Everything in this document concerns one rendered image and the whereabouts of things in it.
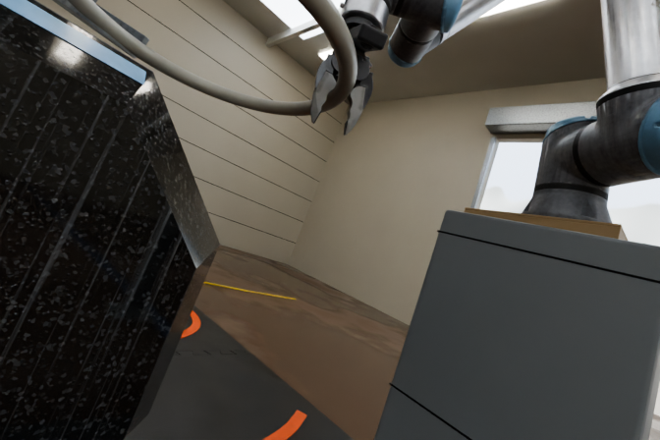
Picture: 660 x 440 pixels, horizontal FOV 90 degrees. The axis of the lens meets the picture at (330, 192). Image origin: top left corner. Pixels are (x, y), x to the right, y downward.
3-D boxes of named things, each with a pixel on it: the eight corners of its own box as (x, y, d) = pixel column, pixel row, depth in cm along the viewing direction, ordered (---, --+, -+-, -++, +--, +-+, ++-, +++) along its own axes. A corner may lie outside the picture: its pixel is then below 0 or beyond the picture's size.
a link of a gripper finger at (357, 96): (352, 143, 64) (355, 98, 65) (362, 135, 59) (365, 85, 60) (336, 141, 63) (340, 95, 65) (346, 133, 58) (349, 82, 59)
